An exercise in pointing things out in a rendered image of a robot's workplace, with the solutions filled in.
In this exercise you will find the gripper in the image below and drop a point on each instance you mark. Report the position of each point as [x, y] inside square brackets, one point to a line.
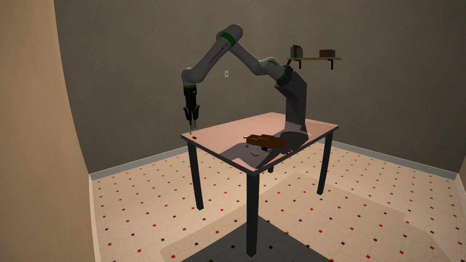
[193, 108]

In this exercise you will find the brown rack of bins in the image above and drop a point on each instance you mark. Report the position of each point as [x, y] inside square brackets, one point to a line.
[266, 140]

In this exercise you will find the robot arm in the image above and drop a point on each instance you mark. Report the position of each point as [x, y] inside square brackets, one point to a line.
[227, 40]

